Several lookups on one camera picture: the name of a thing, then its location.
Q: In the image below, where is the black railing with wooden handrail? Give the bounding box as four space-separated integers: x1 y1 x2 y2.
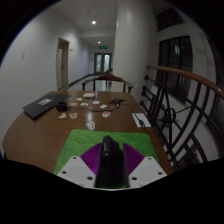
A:
139 64 224 172

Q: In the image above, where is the small black round cup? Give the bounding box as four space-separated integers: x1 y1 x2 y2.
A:
55 101 68 113

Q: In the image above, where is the black closed laptop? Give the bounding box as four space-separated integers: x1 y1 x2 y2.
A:
22 92 72 120

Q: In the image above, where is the glass double door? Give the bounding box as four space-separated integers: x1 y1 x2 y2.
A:
93 52 113 75

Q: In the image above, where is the black computer mouse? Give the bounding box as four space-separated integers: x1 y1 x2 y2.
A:
94 135 130 189

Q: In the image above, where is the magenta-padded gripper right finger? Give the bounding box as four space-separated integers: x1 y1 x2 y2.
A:
122 142 168 189

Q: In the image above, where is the dark framed window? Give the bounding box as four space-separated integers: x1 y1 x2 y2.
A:
156 35 195 105

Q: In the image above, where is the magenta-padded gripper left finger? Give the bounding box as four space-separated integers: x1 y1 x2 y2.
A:
57 142 103 189

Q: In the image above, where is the small beige box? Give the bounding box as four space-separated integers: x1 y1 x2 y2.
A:
82 92 97 99

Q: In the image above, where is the beige side door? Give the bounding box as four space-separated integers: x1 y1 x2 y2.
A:
55 37 71 91

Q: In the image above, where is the brown wooden chair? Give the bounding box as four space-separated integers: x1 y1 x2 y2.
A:
80 72 135 94

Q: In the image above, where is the green mouse pad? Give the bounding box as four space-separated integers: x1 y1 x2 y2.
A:
53 128 160 176

